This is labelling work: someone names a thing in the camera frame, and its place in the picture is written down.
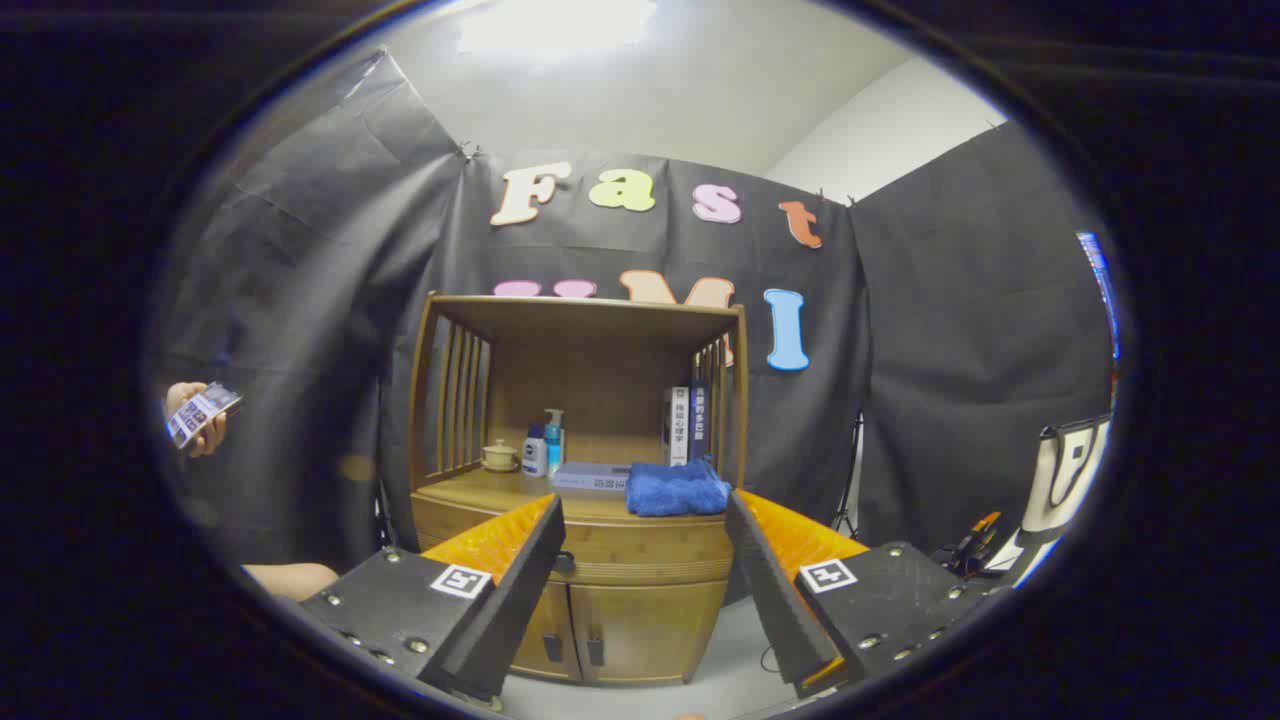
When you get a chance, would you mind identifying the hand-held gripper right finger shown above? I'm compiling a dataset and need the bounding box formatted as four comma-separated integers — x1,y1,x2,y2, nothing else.
724,488,1004,699

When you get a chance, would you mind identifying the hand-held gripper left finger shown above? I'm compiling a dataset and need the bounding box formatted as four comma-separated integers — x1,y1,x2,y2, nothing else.
300,493,567,703

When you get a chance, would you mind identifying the smartphone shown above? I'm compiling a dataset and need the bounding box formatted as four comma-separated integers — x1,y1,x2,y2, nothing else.
166,382,244,450

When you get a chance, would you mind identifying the wooden cabinet door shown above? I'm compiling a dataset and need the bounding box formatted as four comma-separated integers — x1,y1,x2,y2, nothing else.
510,580,583,683
568,578,731,687

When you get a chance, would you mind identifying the wooden countertop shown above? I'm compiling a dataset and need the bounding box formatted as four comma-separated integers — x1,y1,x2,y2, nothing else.
415,462,736,528

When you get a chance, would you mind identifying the wooden cabinet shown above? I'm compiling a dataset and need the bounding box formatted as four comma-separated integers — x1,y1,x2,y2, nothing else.
405,292,749,687

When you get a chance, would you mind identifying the pale lying book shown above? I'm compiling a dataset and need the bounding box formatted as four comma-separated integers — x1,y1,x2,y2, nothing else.
551,461,633,493

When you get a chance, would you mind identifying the blue folded towel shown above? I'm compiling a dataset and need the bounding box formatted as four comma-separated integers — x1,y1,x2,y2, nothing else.
626,457,733,518

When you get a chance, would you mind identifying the dark blue standing book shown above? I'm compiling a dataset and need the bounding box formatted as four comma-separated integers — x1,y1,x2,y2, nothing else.
689,380,712,463

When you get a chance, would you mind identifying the white grey standing book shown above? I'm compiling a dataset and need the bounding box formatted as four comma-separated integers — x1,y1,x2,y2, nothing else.
663,386,692,467

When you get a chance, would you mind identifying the orange black tool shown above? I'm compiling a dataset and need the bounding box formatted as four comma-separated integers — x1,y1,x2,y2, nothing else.
935,510,1003,581

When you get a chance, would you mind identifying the white tote bag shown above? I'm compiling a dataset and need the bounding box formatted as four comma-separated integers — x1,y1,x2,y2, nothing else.
1010,415,1113,586

